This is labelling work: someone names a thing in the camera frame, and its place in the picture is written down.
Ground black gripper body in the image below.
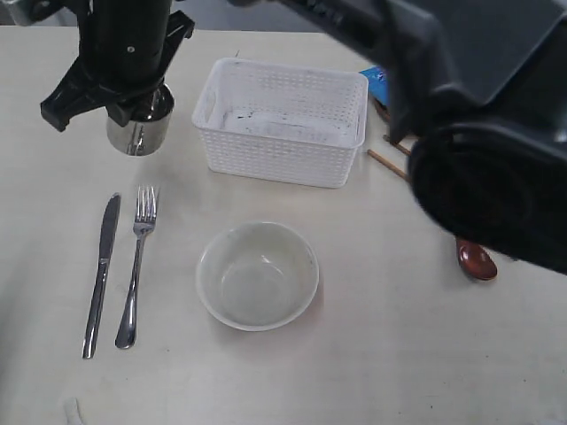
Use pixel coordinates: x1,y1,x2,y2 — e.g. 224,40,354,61
40,0,195,131

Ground silver metal moka pot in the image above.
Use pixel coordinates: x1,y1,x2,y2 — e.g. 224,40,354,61
106,84,175,157

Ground silver metal knife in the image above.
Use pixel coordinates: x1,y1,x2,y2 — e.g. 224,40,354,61
82,193,121,359

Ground silver metal fork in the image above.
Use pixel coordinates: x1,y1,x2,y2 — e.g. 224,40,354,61
114,186,159,350

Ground white perforated plastic basket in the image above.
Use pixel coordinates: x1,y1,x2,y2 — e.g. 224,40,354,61
192,58,369,189

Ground blue Lay's chips bag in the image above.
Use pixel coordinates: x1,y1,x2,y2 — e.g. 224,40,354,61
360,66,388,107

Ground white ceramic bowl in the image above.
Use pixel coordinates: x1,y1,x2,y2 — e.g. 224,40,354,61
196,221,321,332

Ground brown wooden plate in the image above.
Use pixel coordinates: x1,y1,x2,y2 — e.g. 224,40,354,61
372,98,390,123

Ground brown wooden chopstick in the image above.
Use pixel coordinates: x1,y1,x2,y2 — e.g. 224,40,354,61
366,149,409,182
383,135,411,156

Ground dark red wooden spoon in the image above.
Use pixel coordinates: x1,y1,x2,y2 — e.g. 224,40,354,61
455,238,498,282

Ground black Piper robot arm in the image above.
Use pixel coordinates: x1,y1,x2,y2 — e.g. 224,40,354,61
41,1,566,273

